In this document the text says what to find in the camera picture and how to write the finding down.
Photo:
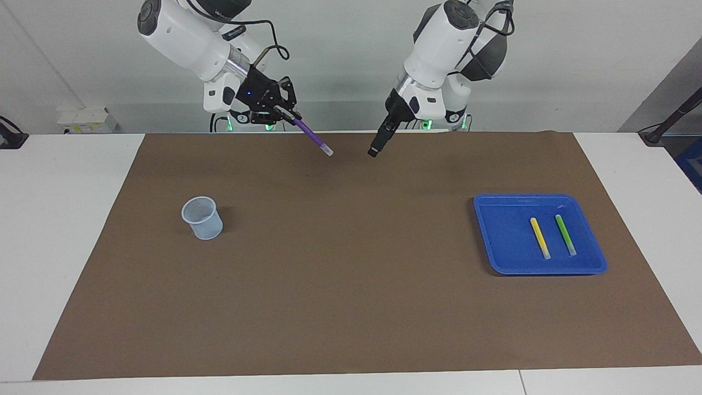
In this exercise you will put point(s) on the translucent plastic cup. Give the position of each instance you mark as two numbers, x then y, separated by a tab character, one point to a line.
204	225

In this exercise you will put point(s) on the brown table mat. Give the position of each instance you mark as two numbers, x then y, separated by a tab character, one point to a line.
351	274

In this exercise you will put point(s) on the purple pen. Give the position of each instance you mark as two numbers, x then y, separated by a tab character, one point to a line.
312	134

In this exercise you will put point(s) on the yellow pen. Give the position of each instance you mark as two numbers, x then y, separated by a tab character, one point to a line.
540	238

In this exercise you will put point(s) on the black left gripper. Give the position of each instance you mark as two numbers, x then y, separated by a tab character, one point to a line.
399	109

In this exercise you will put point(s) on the blue plastic tray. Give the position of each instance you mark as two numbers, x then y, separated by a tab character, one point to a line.
515	241

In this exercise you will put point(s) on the black clamp mount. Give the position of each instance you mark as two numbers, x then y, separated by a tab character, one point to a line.
11	137

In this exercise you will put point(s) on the black stand pole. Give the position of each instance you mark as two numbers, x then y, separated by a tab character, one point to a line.
672	118

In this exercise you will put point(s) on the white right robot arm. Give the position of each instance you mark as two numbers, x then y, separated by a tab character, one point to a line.
192	44

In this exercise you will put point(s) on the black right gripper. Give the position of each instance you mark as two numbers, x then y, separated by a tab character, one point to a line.
260	93

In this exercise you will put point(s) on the blue box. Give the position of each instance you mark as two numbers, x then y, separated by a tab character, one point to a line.
691	164

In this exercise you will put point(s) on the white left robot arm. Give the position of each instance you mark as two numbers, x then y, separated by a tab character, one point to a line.
444	55

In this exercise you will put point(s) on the green pen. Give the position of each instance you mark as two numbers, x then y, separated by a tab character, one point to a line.
565	236

